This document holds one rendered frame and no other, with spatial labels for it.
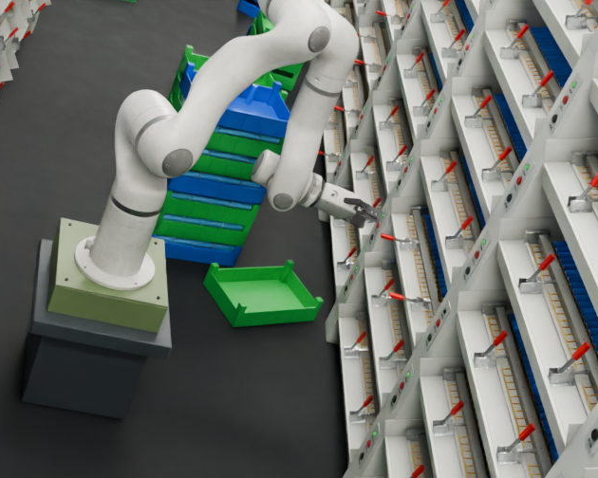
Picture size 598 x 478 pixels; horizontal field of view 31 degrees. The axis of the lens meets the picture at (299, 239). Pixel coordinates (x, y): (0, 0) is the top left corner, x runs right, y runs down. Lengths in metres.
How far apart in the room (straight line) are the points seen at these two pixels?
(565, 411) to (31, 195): 2.00
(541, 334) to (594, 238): 0.20
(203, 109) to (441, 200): 0.73
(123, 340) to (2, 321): 0.48
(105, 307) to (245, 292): 0.87
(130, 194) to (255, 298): 0.99
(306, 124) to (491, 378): 0.74
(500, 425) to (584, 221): 0.41
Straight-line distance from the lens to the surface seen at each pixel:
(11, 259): 3.06
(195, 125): 2.25
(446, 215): 2.63
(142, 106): 2.32
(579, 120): 2.12
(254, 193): 3.19
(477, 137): 2.61
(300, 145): 2.46
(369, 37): 4.08
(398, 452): 2.48
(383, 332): 2.82
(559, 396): 1.84
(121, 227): 2.39
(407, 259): 2.78
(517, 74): 2.52
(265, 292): 3.29
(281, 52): 2.25
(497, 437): 2.01
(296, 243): 3.60
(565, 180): 2.09
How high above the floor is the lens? 1.80
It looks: 30 degrees down
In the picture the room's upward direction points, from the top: 25 degrees clockwise
